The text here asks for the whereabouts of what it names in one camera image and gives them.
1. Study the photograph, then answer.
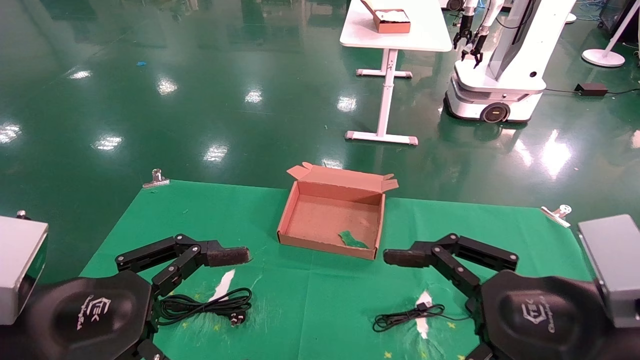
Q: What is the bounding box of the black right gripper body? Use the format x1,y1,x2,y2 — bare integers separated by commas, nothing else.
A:
465,270,640,360

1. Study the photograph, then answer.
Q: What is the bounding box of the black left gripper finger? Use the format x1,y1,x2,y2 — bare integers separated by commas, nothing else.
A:
116,234,251,273
151,245,251,298

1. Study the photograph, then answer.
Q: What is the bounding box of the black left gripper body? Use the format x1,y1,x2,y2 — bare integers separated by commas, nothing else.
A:
0,270,166,360

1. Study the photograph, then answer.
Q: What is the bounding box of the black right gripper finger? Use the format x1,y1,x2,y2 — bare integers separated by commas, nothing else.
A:
384,233,518,272
385,248,483,301

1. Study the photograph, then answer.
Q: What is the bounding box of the thin black usb cable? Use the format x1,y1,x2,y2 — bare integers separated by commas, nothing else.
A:
372,301,473,333

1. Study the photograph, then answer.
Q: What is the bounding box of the background robot arm with gripper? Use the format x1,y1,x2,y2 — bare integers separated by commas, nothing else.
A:
461,0,503,69
453,0,477,51

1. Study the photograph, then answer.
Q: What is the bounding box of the open brown cardboard box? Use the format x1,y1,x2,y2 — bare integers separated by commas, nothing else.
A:
276,162,400,261

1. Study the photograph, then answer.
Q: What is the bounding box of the small brown cardboard box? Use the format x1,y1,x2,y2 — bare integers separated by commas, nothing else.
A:
361,0,412,34

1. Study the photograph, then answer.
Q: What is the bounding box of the silver metal table clip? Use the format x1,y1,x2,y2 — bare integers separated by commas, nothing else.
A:
142,168,171,189
540,204,573,228

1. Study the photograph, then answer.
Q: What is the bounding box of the green table cloth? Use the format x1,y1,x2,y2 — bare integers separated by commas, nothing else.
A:
80,179,596,360

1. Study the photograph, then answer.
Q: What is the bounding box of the green tape scrap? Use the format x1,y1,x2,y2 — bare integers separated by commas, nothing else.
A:
338,230,371,250

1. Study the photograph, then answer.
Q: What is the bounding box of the white wheeled background robot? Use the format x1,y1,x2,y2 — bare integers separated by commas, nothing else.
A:
444,0,577,124

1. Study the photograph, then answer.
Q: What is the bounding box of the black power adapter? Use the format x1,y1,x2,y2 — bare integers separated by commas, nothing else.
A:
575,82,609,98

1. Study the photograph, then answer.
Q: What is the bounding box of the white stand with round base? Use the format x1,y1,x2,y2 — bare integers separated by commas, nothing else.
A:
581,0,640,68

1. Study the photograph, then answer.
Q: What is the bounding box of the white table with legs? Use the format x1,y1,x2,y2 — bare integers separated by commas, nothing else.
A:
340,0,453,146

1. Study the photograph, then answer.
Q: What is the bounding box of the dark cabinet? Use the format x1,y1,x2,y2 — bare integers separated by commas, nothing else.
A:
598,0,640,39

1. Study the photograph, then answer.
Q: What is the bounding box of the thick black power cable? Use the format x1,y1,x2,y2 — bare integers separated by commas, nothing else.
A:
159,287,253,327

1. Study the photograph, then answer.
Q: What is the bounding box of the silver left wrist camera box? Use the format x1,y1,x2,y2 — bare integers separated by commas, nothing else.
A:
0,215,49,327

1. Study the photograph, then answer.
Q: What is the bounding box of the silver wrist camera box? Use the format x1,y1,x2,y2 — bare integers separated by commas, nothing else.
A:
0,215,49,327
577,214,640,329

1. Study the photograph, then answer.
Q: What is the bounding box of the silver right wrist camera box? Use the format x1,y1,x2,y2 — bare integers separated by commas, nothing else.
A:
577,214,640,329

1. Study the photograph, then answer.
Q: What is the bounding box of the black floor cable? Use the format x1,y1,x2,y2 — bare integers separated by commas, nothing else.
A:
544,87,640,97

